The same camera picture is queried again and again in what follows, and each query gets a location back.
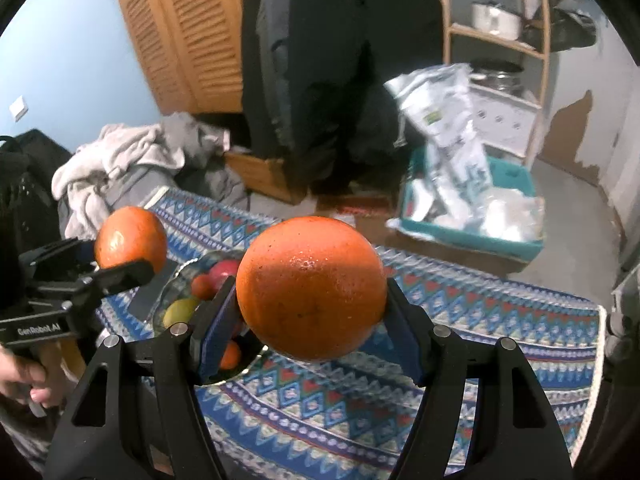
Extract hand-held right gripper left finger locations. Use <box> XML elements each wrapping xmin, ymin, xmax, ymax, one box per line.
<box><xmin>42</xmin><ymin>275</ymin><xmax>238</xmax><ymax>480</ymax></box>

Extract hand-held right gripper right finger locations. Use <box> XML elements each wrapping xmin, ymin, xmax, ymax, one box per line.
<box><xmin>380</xmin><ymin>277</ymin><xmax>573</xmax><ymax>480</ymax></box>

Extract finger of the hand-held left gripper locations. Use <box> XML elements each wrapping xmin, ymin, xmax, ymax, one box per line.
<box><xmin>55</xmin><ymin>258</ymin><xmax>156</xmax><ymax>312</ymax></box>
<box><xmin>19</xmin><ymin>238</ymin><xmax>98</xmax><ymax>283</ymax></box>

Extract small orange-red tomato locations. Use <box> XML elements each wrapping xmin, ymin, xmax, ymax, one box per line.
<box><xmin>218</xmin><ymin>340</ymin><xmax>243</xmax><ymax>371</ymax></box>
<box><xmin>191</xmin><ymin>274</ymin><xmax>217</xmax><ymax>299</ymax></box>

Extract orange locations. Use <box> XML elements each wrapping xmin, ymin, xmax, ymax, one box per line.
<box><xmin>94</xmin><ymin>206</ymin><xmax>169</xmax><ymax>276</ymax></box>
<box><xmin>235</xmin><ymin>216</ymin><xmax>388</xmax><ymax>362</ymax></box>

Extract yellow-green pear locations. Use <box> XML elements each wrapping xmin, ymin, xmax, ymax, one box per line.
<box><xmin>162</xmin><ymin>298</ymin><xmax>200</xmax><ymax>327</ymax></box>

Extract glass bowl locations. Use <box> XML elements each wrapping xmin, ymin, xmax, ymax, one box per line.
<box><xmin>149</xmin><ymin>248</ymin><xmax>262</xmax><ymax>387</ymax></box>

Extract large red apple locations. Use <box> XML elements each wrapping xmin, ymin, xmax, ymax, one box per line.
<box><xmin>207</xmin><ymin>258</ymin><xmax>242</xmax><ymax>291</ymax></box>

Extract person's left hand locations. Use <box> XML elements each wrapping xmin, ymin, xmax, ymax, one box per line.
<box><xmin>0</xmin><ymin>344</ymin><xmax>67</xmax><ymax>409</ymax></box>

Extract black bag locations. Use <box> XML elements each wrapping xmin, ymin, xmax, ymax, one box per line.
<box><xmin>0</xmin><ymin>129</ymin><xmax>73</xmax><ymax>306</ymax></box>

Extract blue patterned tablecloth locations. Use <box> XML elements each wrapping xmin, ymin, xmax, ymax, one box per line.
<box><xmin>95</xmin><ymin>187</ymin><xmax>608</xmax><ymax>478</ymax></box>

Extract beige cloth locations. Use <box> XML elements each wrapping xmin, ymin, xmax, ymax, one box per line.
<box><xmin>51</xmin><ymin>122</ymin><xmax>201</xmax><ymax>239</ymax></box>

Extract grey garment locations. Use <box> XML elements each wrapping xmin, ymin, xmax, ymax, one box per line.
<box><xmin>160</xmin><ymin>111</ymin><xmax>249</xmax><ymax>207</ymax></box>

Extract clear plastic bags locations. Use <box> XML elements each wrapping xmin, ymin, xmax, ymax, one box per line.
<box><xmin>407</xmin><ymin>180</ymin><xmax>546</xmax><ymax>243</ymax></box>

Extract wooden box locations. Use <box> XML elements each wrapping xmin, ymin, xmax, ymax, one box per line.
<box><xmin>223</xmin><ymin>151</ymin><xmax>308</xmax><ymax>206</ymax></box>

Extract teal plastic crate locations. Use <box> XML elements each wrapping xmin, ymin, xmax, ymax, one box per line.
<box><xmin>397</xmin><ymin>147</ymin><xmax>546</xmax><ymax>263</ymax></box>

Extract white printed bag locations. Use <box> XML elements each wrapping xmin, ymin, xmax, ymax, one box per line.
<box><xmin>384</xmin><ymin>63</ymin><xmax>493</xmax><ymax>231</ymax></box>

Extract grey shelf unit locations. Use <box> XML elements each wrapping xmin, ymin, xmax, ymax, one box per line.
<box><xmin>602</xmin><ymin>265</ymin><xmax>640</xmax><ymax>361</ymax></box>

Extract white patterned box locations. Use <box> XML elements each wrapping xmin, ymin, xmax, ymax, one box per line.
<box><xmin>470</xmin><ymin>85</ymin><xmax>542</xmax><ymax>158</ymax></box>

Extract wooden louvered door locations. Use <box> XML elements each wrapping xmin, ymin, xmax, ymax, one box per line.
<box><xmin>110</xmin><ymin>0</ymin><xmax>248</xmax><ymax>116</ymax></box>

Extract steel pot with dark lid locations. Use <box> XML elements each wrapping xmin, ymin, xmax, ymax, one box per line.
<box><xmin>469</xmin><ymin>61</ymin><xmax>526</xmax><ymax>92</ymax></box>

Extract dark hanging coat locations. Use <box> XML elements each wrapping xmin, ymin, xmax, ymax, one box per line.
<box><xmin>240</xmin><ymin>0</ymin><xmax>446</xmax><ymax>198</ymax></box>

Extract wooden shelf rack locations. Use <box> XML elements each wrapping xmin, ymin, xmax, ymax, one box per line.
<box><xmin>435</xmin><ymin>0</ymin><xmax>556</xmax><ymax>168</ymax></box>

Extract dark pan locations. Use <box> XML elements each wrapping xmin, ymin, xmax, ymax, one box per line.
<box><xmin>522</xmin><ymin>0</ymin><xmax>598</xmax><ymax>53</ymax></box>

